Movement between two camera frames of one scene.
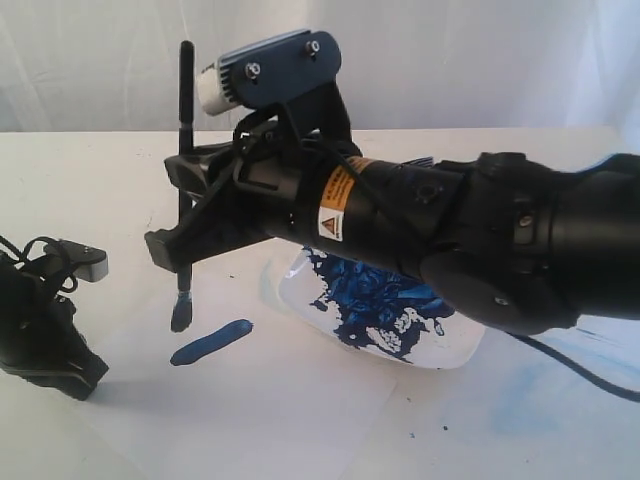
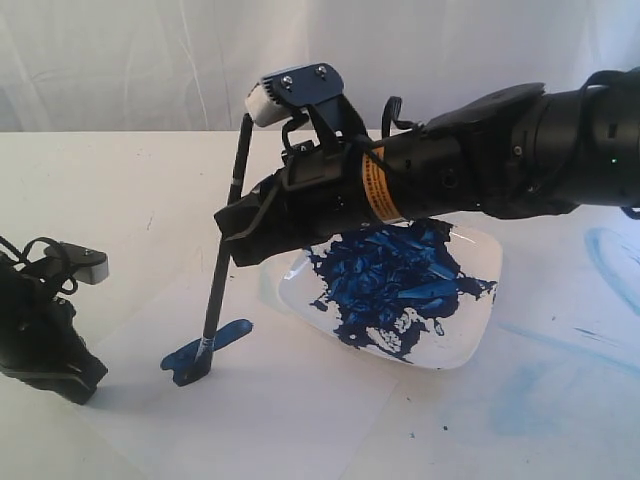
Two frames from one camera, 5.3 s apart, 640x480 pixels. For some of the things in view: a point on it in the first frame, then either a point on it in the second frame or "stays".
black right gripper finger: x=193 y=172 → x=242 y=215
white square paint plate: x=387 y=311 stays
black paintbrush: x=182 y=306 → x=204 y=363
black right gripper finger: x=218 y=222 → x=281 y=229
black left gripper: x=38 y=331 stays
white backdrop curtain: x=114 y=65 stays
